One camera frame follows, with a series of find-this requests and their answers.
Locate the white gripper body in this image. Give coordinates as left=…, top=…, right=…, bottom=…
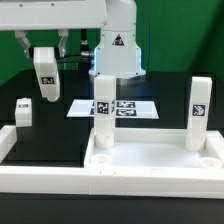
left=0, top=0, right=107, bottom=31

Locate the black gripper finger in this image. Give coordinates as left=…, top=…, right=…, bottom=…
left=54, top=29, right=69, bottom=58
left=15, top=30, right=34, bottom=59

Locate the white desk top panel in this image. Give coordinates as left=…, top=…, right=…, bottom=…
left=84, top=128, right=224, bottom=168

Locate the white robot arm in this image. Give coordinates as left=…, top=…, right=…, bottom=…
left=0, top=0, right=146, bottom=78

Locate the fiducial marker sheet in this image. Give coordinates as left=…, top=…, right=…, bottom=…
left=67, top=99, right=159, bottom=119

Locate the white U-shaped obstacle fence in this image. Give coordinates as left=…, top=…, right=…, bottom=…
left=0, top=125, right=224, bottom=200

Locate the black cable with connector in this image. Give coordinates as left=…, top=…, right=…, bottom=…
left=56, top=29, right=96, bottom=64

